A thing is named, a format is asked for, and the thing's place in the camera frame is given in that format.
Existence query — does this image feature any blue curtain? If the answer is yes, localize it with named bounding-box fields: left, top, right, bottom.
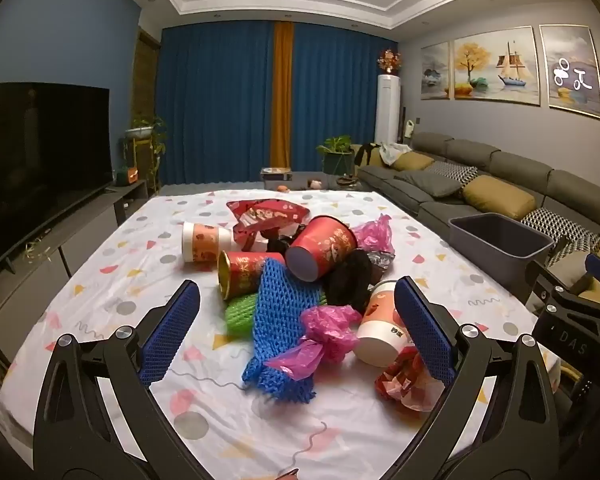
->
left=291, top=24, right=400, bottom=171
left=155, top=21, right=277, bottom=187

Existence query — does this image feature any red translucent plastic wrapper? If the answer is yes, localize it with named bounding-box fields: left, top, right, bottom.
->
left=226, top=199, right=310, bottom=251

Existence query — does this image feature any potted plant green pot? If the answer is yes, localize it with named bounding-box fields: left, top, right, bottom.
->
left=316, top=135, right=355, bottom=177

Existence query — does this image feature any large grey pillow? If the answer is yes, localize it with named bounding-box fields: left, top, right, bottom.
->
left=547, top=249, right=592, bottom=291

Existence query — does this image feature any wide sailboat painting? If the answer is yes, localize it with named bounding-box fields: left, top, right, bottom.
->
left=452, top=26, right=541, bottom=107

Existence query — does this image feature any red white plastic bag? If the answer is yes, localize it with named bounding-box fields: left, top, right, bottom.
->
left=374, top=345, right=448, bottom=413

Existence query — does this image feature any orange curtain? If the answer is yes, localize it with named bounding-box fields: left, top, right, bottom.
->
left=271, top=21, right=295, bottom=171

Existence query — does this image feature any small mustard pillow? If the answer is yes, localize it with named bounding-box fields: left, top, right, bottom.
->
left=391, top=151, right=435, bottom=173

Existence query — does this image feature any trailing plant on stand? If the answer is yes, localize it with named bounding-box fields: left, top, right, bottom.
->
left=122, top=115, right=168, bottom=191

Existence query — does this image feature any framed lake painting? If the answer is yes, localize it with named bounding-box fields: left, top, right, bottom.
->
left=539, top=24, right=600, bottom=121

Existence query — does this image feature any pink plastic bag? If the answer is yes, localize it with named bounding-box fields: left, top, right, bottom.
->
left=265, top=305, right=363, bottom=376
left=352, top=215, right=396, bottom=253

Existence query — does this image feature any grey television cabinet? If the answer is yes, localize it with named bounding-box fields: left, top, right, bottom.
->
left=0, top=179, right=148, bottom=361

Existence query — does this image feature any red paper bucket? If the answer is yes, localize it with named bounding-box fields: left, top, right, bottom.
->
left=285, top=215, right=358, bottom=282

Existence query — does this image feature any red cylindrical can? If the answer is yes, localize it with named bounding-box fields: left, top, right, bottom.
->
left=217, top=250, right=286, bottom=302

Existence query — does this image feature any white cloth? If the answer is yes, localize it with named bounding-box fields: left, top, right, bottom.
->
left=380, top=142, right=412, bottom=166

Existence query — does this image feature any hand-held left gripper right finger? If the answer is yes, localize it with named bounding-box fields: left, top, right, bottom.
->
left=394, top=275, right=561, bottom=480

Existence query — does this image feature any blue foam net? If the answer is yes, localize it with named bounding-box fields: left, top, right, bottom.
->
left=242, top=257, right=328, bottom=403

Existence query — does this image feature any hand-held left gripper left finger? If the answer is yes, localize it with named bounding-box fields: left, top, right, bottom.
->
left=39, top=280, right=226, bottom=480

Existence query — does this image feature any black television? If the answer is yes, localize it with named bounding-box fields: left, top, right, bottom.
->
left=0, top=82, right=113, bottom=273

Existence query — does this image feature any silver foil wrapper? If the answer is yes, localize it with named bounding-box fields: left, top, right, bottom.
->
left=367, top=250, right=396, bottom=273

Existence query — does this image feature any grey plastic bin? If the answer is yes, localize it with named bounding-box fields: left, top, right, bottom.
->
left=448, top=212, right=556, bottom=291

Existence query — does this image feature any houndstooth pillow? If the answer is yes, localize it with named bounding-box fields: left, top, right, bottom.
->
left=425, top=161, right=480, bottom=185
left=520, top=207, right=588, bottom=241
left=550, top=230, right=600, bottom=267

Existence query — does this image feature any printed white tablecloth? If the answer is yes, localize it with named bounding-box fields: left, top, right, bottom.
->
left=0, top=190, right=563, bottom=480

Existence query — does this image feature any flat grey pillow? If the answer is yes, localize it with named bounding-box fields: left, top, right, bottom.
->
left=395, top=170, right=462, bottom=198

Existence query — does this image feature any white red paper cup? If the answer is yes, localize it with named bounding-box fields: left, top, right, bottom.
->
left=356, top=280, right=416, bottom=366
left=181, top=221, right=232, bottom=264

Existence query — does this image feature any dark grey coffee table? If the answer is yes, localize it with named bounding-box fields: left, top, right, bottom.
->
left=157, top=172, right=381, bottom=197

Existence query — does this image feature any black plastic bag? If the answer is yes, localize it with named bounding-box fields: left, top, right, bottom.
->
left=265, top=225, right=306, bottom=253

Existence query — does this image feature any large mustard pillow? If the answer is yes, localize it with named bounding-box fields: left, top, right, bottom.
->
left=462, top=175, right=537, bottom=221

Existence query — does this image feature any green foam net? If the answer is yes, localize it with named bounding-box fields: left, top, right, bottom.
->
left=224, top=290, right=328, bottom=333

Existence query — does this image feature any white standing air conditioner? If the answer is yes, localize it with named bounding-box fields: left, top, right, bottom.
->
left=374, top=75, right=402, bottom=146

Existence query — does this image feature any small landscape painting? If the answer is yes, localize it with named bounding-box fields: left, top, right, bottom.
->
left=420, top=41, right=451, bottom=101

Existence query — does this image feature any grey sectional sofa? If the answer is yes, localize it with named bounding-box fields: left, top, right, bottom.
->
left=352, top=131, right=600, bottom=321

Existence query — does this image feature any orange flower arrangement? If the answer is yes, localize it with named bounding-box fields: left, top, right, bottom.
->
left=377, top=49, right=403, bottom=75

